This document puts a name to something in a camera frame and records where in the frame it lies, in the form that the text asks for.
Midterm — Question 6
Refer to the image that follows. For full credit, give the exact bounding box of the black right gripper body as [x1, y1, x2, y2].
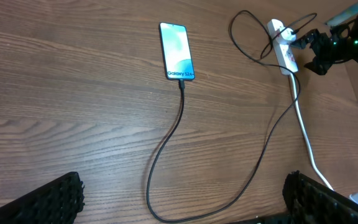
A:
[312, 33, 347, 64]

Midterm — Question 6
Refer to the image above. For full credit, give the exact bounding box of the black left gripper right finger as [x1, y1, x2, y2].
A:
[282, 171, 358, 224]

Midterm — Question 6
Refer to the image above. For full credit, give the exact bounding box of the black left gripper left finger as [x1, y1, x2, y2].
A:
[0, 172, 85, 224]

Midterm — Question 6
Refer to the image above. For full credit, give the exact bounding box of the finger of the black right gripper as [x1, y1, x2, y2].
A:
[304, 56, 333, 76]
[290, 29, 321, 49]

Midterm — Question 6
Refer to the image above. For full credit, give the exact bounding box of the blue Samsung Galaxy smartphone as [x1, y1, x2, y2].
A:
[159, 22, 195, 80]

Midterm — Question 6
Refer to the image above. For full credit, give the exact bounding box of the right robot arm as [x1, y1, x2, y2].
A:
[290, 15, 358, 75]

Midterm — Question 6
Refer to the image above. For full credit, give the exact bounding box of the white power strip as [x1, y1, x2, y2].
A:
[267, 19, 298, 75]

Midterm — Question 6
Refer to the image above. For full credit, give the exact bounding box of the white wall charger plug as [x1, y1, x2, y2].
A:
[275, 27, 296, 45]

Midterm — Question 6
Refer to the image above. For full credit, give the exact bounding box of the white power strip cord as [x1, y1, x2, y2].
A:
[288, 73, 334, 191]

